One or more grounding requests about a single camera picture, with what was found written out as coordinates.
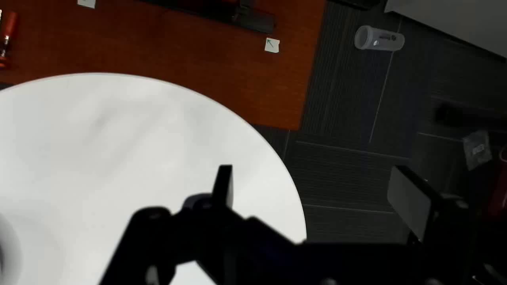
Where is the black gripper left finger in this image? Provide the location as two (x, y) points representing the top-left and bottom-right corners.
(212, 163), (234, 210)

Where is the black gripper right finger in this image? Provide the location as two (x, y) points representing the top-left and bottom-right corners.
(386, 163), (472, 250)

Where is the black equipment base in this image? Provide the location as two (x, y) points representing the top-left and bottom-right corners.
(137, 0), (277, 36)

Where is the grey cylindrical object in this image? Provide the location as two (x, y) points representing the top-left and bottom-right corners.
(353, 23), (407, 54)

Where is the light grey flat panel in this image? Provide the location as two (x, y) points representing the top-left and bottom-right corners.
(383, 0), (507, 58)

